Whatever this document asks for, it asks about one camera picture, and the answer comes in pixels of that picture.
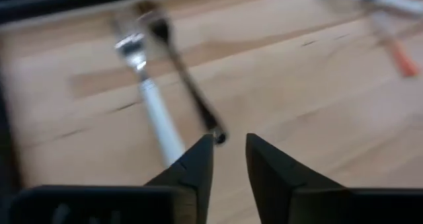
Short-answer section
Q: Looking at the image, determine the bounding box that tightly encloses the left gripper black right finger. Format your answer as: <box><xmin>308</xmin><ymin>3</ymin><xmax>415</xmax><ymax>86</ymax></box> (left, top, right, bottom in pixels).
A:
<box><xmin>246</xmin><ymin>133</ymin><xmax>423</xmax><ymax>224</ymax></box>

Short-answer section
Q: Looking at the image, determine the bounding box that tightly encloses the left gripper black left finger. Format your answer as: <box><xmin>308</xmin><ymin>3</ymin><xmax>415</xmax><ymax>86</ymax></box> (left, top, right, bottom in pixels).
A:
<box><xmin>9</xmin><ymin>133</ymin><xmax>215</xmax><ymax>224</ymax></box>

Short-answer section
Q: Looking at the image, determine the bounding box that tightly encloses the white cylindrical stick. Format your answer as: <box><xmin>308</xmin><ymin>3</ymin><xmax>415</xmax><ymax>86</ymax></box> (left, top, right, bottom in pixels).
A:
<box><xmin>110</xmin><ymin>12</ymin><xmax>186</xmax><ymax>168</ymax></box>

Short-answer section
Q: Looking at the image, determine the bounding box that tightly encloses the black metal fork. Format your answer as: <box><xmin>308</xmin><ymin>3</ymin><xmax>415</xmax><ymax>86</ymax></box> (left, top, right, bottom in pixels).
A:
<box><xmin>135</xmin><ymin>1</ymin><xmax>229</xmax><ymax>145</ymax></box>

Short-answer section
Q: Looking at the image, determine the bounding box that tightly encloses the orange-handled metal fork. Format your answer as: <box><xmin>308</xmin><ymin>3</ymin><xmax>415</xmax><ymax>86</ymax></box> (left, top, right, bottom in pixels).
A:
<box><xmin>366</xmin><ymin>9</ymin><xmax>422</xmax><ymax>79</ymax></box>

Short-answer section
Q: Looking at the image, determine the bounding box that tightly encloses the white-handled metal fork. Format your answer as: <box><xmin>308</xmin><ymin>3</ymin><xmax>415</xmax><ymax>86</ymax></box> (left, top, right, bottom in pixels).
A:
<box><xmin>310</xmin><ymin>0</ymin><xmax>423</xmax><ymax>19</ymax></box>

